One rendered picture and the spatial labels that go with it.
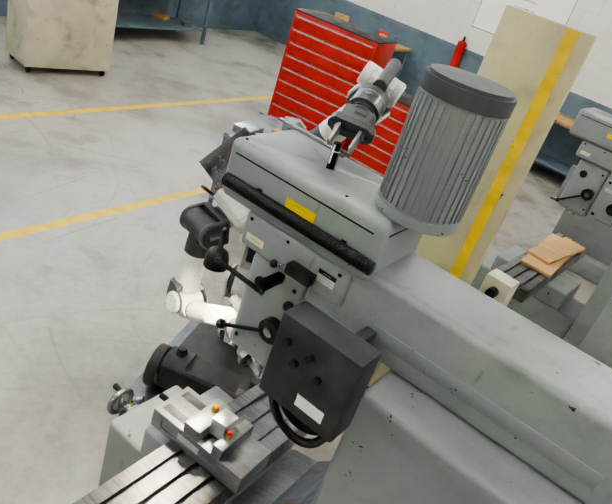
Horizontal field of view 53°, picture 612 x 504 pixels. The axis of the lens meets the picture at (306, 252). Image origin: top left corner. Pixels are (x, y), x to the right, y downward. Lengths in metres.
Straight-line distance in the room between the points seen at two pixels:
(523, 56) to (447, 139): 1.86
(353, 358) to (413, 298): 0.26
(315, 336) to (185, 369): 1.59
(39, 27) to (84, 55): 0.60
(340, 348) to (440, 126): 0.48
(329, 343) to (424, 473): 0.37
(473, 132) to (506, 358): 0.46
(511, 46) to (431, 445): 2.18
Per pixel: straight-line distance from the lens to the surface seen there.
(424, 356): 1.40
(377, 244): 1.35
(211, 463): 1.90
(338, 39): 6.88
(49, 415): 3.31
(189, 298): 2.16
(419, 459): 1.38
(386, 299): 1.40
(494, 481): 1.36
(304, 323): 1.21
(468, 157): 1.30
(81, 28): 7.73
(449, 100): 1.26
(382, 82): 1.61
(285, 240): 1.50
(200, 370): 2.76
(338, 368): 1.19
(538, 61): 3.09
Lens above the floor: 2.41
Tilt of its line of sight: 28 degrees down
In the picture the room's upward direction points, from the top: 19 degrees clockwise
